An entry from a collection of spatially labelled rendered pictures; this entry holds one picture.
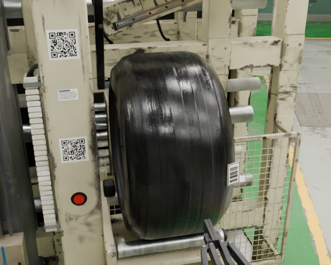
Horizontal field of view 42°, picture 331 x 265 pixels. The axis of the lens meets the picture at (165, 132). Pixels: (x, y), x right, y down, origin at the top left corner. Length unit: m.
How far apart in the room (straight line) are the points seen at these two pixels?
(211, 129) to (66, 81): 0.39
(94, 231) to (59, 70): 0.51
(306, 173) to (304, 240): 0.88
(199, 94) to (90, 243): 0.59
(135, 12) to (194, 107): 0.54
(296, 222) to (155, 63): 2.12
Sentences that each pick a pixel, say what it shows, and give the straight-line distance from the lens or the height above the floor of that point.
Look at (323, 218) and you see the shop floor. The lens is 3.18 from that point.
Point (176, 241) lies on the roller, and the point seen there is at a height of 0.92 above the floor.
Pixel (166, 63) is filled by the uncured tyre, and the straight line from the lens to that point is 1.18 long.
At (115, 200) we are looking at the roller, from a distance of 1.55.
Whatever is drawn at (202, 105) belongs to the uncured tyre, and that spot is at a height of 1.36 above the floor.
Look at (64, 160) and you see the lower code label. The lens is 1.23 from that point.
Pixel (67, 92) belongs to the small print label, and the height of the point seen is 1.39.
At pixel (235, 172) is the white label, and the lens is 1.13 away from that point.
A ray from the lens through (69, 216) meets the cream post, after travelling 1.32.
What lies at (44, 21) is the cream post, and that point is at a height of 1.57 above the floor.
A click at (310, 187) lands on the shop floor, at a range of 3.50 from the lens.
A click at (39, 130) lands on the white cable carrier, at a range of 1.20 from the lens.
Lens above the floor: 1.75
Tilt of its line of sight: 24 degrees down
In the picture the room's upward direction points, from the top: straight up
